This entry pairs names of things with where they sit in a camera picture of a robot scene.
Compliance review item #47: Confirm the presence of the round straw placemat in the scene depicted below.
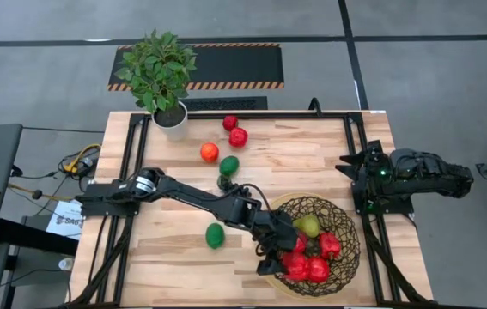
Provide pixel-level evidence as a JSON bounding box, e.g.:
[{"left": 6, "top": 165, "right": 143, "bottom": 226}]
[{"left": 262, "top": 191, "right": 362, "bottom": 301}]

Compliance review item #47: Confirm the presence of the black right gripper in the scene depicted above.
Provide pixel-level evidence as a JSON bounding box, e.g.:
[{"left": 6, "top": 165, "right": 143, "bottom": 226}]
[{"left": 335, "top": 140, "right": 393, "bottom": 194}]

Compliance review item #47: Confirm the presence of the green plant in white pot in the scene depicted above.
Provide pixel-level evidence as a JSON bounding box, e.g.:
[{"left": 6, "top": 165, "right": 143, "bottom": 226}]
[{"left": 113, "top": 28, "right": 198, "bottom": 141}]

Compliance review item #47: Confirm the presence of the black aluminium table frame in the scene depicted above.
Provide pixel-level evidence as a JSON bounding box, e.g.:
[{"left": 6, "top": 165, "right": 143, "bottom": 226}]
[{"left": 69, "top": 112, "right": 435, "bottom": 308}]

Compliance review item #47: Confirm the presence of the small black floor grille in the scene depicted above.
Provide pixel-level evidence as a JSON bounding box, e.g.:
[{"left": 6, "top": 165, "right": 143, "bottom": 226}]
[{"left": 181, "top": 96, "right": 269, "bottom": 112}]

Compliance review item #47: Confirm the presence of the large red tomato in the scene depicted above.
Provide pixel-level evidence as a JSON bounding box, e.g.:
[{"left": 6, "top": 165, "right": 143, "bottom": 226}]
[{"left": 228, "top": 127, "right": 249, "bottom": 148}]

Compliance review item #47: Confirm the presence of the green lime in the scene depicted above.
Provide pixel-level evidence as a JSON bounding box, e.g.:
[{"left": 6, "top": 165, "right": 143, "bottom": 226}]
[
  {"left": 218, "top": 155, "right": 240, "bottom": 178},
  {"left": 204, "top": 222, "right": 226, "bottom": 250}
]

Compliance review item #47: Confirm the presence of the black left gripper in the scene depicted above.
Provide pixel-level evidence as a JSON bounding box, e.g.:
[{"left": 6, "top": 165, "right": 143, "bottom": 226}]
[{"left": 252, "top": 209, "right": 300, "bottom": 276}]

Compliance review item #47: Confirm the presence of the dark brown wicker basket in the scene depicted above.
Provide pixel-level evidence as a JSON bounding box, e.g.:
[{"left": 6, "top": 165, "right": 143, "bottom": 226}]
[{"left": 268, "top": 196, "right": 362, "bottom": 299}]

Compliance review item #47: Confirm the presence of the green pear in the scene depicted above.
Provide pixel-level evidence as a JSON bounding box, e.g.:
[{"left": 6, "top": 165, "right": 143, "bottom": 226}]
[{"left": 293, "top": 214, "right": 321, "bottom": 239}]

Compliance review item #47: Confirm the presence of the red apple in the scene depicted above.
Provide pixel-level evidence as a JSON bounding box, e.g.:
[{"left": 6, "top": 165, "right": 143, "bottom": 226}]
[{"left": 292, "top": 233, "right": 309, "bottom": 254}]

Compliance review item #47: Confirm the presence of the black cable loop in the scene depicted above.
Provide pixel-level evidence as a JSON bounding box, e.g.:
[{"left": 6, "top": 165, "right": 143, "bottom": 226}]
[{"left": 307, "top": 97, "right": 324, "bottom": 117}]

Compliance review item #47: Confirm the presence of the black grape bunch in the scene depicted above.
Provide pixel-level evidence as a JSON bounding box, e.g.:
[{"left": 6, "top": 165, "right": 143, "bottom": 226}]
[{"left": 216, "top": 174, "right": 240, "bottom": 193}]

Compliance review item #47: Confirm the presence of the white printed paper sheet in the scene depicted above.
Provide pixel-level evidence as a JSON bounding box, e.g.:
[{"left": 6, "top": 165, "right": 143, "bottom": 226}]
[{"left": 46, "top": 199, "right": 85, "bottom": 241}]

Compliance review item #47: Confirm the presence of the orange fruit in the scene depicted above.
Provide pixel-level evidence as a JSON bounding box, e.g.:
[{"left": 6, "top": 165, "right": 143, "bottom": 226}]
[{"left": 200, "top": 142, "right": 220, "bottom": 164}]

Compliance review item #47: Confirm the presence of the red bell pepper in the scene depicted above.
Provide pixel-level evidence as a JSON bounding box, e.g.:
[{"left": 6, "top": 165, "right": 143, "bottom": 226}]
[
  {"left": 280, "top": 251, "right": 311, "bottom": 282},
  {"left": 319, "top": 233, "right": 342, "bottom": 260},
  {"left": 306, "top": 256, "right": 332, "bottom": 283}
]

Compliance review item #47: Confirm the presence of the black hazard-striped floor mat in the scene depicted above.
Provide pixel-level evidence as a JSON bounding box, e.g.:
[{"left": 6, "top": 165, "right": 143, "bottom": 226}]
[{"left": 107, "top": 42, "right": 285, "bottom": 92}]

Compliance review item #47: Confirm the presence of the yellow cable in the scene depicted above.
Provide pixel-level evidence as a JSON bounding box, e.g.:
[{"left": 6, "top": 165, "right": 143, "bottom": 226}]
[{"left": 64, "top": 143, "right": 102, "bottom": 173}]

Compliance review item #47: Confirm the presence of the clear plastic bottle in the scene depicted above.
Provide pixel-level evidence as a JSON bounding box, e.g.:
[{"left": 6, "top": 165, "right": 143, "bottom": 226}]
[{"left": 57, "top": 256, "right": 76, "bottom": 272}]

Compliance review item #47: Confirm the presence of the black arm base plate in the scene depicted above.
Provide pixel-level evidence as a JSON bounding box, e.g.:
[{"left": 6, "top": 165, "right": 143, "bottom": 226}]
[
  {"left": 352, "top": 188, "right": 415, "bottom": 215},
  {"left": 75, "top": 182, "right": 141, "bottom": 217}
]

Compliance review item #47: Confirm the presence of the small red tomato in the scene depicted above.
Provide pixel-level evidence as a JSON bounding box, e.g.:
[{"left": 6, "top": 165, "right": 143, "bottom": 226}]
[{"left": 222, "top": 115, "right": 240, "bottom": 132}]

